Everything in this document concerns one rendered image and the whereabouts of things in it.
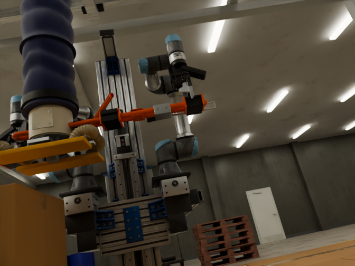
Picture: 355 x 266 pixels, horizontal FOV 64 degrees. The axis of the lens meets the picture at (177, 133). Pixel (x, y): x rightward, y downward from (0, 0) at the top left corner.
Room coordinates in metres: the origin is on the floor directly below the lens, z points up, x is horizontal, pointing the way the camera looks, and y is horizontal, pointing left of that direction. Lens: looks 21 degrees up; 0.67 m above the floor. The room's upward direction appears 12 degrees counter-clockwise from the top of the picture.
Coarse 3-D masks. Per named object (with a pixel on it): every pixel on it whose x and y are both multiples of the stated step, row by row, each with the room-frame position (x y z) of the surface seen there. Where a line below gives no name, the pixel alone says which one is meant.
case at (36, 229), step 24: (0, 192) 0.86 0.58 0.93; (24, 192) 0.91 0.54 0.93; (0, 216) 0.86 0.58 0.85; (24, 216) 0.91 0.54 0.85; (48, 216) 1.09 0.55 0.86; (0, 240) 0.86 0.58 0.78; (24, 240) 0.91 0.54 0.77; (48, 240) 1.08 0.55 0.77; (0, 264) 0.86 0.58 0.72; (24, 264) 0.91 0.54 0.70; (48, 264) 1.08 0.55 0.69
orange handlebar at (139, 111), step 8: (176, 104) 1.06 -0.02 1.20; (128, 112) 1.05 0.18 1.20; (136, 112) 1.05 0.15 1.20; (144, 112) 1.06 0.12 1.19; (152, 112) 1.07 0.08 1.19; (88, 120) 1.04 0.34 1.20; (96, 120) 1.05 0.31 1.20; (128, 120) 1.10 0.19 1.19; (136, 120) 1.10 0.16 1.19; (16, 136) 1.03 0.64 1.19; (24, 136) 1.07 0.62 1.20
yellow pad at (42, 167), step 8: (80, 152) 1.16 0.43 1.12; (96, 152) 1.12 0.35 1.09; (64, 160) 1.11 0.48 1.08; (72, 160) 1.12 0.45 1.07; (80, 160) 1.13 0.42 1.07; (88, 160) 1.15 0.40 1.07; (96, 160) 1.18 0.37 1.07; (16, 168) 1.10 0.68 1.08; (24, 168) 1.10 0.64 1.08; (32, 168) 1.11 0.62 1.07; (40, 168) 1.13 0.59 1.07; (48, 168) 1.15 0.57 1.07; (56, 168) 1.17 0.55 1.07; (64, 168) 1.19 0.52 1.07
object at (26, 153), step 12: (24, 144) 0.96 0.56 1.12; (36, 144) 0.92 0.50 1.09; (48, 144) 0.92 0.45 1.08; (60, 144) 0.92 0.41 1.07; (72, 144) 0.94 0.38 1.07; (84, 144) 0.97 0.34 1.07; (0, 156) 0.92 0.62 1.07; (12, 156) 0.94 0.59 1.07; (24, 156) 0.96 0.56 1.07; (36, 156) 0.99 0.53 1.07; (48, 156) 1.01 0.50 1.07
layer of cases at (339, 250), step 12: (300, 252) 1.28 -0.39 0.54; (312, 252) 1.20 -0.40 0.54; (324, 252) 1.12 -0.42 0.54; (336, 252) 1.06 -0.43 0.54; (348, 252) 1.00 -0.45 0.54; (240, 264) 1.30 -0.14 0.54; (252, 264) 1.21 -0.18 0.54; (264, 264) 1.14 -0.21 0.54; (276, 264) 1.07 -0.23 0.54; (288, 264) 1.01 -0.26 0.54; (300, 264) 0.96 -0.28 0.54; (312, 264) 0.92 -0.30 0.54; (324, 264) 0.87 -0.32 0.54; (336, 264) 0.83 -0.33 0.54; (348, 264) 0.80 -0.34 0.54
